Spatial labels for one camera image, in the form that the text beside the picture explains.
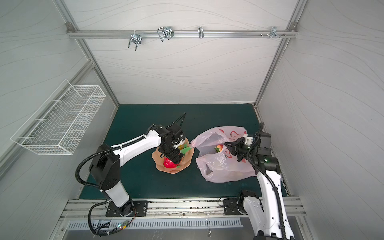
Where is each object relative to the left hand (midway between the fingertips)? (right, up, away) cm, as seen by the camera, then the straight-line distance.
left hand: (171, 157), depth 83 cm
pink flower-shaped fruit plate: (+8, -4, +4) cm, 10 cm away
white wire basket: (-50, +19, -14) cm, 55 cm away
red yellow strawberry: (+28, +4, +8) cm, 29 cm away
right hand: (+28, +10, -11) cm, 32 cm away
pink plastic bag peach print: (+24, +2, -14) cm, 28 cm away
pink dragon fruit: (-1, -3, -3) cm, 4 cm away
